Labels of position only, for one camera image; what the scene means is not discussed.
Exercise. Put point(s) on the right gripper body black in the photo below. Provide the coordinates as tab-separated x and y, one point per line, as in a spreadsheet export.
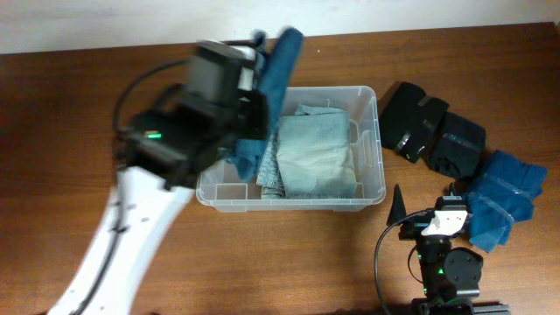
414	228

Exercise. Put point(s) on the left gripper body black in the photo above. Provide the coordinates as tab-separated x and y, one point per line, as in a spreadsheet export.
250	119

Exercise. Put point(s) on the dark blue jeans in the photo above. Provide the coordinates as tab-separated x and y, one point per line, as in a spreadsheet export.
274	71

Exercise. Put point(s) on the clear plastic storage container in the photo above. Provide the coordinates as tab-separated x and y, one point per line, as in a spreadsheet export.
219	187

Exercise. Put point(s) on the black folded garment with tape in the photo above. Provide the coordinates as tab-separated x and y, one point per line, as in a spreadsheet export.
409	122

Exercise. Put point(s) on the dark green folded garment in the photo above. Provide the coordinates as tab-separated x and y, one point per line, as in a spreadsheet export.
459	147

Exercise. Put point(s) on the light blue jeans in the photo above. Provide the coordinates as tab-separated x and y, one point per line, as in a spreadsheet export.
309	157

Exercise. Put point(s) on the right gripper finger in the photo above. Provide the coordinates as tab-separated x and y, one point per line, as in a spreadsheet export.
453	189
397	211

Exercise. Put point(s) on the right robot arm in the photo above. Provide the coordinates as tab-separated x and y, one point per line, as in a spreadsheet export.
450	276

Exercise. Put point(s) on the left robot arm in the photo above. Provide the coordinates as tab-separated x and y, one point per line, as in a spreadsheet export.
158	160

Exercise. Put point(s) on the blue towel with tape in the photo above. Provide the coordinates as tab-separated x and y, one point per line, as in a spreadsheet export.
502	195

